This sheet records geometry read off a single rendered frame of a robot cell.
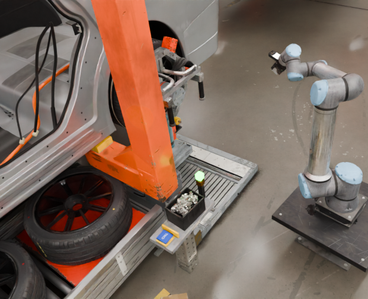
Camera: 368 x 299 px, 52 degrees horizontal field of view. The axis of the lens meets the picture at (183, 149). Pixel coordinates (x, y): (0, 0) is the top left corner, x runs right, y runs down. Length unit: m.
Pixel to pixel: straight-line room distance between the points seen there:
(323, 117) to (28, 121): 1.90
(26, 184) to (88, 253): 0.54
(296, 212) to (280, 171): 0.74
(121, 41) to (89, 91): 0.70
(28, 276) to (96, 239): 0.40
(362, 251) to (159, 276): 1.24
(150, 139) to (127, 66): 0.43
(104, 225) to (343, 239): 1.39
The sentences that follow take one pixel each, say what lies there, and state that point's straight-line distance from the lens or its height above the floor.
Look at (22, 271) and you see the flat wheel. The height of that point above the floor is 0.50.
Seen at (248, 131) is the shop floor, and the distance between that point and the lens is 3.56.
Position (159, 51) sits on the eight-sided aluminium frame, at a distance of 2.55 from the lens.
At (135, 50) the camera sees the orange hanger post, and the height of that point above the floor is 1.50.
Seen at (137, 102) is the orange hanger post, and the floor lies 1.24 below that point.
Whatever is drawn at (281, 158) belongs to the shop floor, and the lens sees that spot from 3.29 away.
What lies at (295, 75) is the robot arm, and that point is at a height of 0.98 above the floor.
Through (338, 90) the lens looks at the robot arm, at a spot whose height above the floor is 1.19.
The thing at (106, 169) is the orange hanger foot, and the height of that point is 0.57.
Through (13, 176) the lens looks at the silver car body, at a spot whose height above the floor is 0.91.
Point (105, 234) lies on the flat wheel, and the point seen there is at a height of 0.44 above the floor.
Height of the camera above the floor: 2.22
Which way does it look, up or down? 40 degrees down
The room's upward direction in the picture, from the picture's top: 9 degrees counter-clockwise
